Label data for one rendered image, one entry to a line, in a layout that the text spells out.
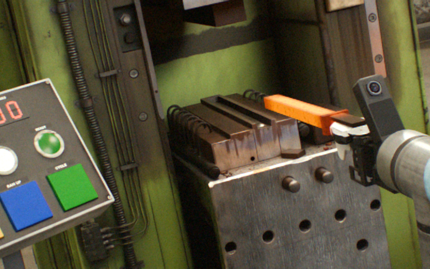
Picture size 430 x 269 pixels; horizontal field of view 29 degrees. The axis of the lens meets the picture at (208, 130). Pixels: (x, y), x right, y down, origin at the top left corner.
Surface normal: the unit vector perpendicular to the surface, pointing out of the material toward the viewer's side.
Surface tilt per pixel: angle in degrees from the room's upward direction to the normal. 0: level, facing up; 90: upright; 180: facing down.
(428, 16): 88
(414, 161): 50
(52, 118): 60
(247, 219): 90
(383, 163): 74
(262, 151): 90
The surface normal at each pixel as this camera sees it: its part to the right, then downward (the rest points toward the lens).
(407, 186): -0.90, 0.38
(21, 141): 0.47, -0.43
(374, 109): 0.20, -0.31
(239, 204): 0.28, 0.17
